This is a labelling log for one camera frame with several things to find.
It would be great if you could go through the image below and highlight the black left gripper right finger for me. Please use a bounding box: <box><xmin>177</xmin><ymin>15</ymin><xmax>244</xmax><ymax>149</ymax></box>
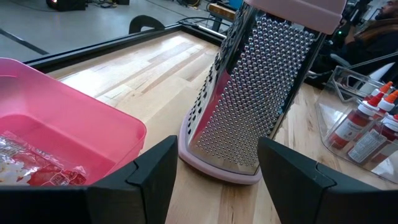
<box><xmin>257</xmin><ymin>136</ymin><xmax>386</xmax><ymax>224</ymax></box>

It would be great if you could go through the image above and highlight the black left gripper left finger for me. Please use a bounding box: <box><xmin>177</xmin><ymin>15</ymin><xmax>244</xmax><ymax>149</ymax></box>
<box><xmin>85</xmin><ymin>135</ymin><xmax>178</xmax><ymax>224</ymax></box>

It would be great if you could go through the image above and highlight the red food colouring bottle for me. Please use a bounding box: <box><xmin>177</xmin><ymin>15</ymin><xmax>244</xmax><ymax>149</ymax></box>
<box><xmin>347</xmin><ymin>90</ymin><xmax>398</xmax><ymax>164</ymax></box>
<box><xmin>328</xmin><ymin>92</ymin><xmax>386</xmax><ymax>151</ymax></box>
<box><xmin>369</xmin><ymin>113</ymin><xmax>398</xmax><ymax>164</ymax></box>

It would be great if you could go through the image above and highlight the red popcorn bag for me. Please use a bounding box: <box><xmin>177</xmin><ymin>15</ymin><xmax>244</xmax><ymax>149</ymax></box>
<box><xmin>0</xmin><ymin>130</ymin><xmax>88</xmax><ymax>187</ymax></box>

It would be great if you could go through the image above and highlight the pink steel box grater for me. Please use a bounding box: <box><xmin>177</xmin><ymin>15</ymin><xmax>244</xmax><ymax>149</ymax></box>
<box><xmin>178</xmin><ymin>0</ymin><xmax>348</xmax><ymax>186</ymax></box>

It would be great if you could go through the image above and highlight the clear plastic container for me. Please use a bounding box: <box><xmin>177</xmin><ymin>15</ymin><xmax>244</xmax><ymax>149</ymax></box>
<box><xmin>315</xmin><ymin>65</ymin><xmax>398</xmax><ymax>184</ymax></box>

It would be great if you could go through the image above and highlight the pink plastic tray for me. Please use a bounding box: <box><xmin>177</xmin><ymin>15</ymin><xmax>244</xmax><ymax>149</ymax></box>
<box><xmin>0</xmin><ymin>57</ymin><xmax>147</xmax><ymax>187</ymax></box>

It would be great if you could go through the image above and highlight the person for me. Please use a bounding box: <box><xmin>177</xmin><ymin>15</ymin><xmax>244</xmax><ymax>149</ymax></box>
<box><xmin>310</xmin><ymin>0</ymin><xmax>398</xmax><ymax>85</ymax></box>

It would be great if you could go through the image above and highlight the wooden bench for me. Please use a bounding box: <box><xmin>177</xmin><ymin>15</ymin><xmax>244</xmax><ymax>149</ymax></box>
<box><xmin>207</xmin><ymin>2</ymin><xmax>237</xmax><ymax>32</ymax></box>

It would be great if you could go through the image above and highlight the black floor box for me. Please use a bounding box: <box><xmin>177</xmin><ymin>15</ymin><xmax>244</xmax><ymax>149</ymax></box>
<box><xmin>45</xmin><ymin>0</ymin><xmax>87</xmax><ymax>12</ymax></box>

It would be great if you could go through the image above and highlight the black metal table frame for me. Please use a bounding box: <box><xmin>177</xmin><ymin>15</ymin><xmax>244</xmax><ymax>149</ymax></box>
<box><xmin>23</xmin><ymin>23</ymin><xmax>330</xmax><ymax>90</ymax></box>

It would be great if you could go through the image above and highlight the black floor cable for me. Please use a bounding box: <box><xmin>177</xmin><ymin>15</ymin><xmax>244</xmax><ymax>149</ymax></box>
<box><xmin>177</xmin><ymin>16</ymin><xmax>231</xmax><ymax>29</ymax></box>

